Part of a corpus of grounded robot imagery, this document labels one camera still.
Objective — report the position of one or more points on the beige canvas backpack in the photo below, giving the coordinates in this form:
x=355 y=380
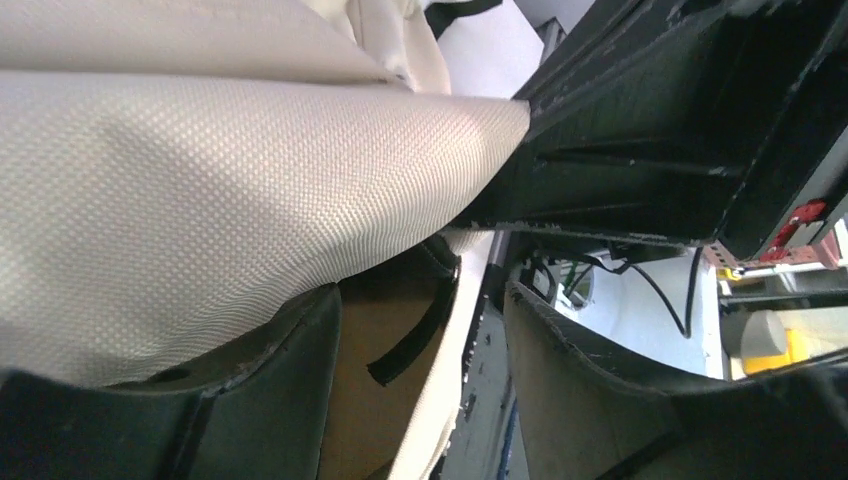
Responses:
x=174 y=172

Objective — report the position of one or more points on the black mounting base rail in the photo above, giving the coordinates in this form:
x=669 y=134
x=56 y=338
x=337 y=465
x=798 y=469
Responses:
x=684 y=123

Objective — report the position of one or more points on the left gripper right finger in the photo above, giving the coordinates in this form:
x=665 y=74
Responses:
x=592 y=409

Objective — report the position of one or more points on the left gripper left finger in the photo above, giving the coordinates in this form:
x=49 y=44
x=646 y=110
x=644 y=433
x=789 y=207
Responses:
x=254 y=408

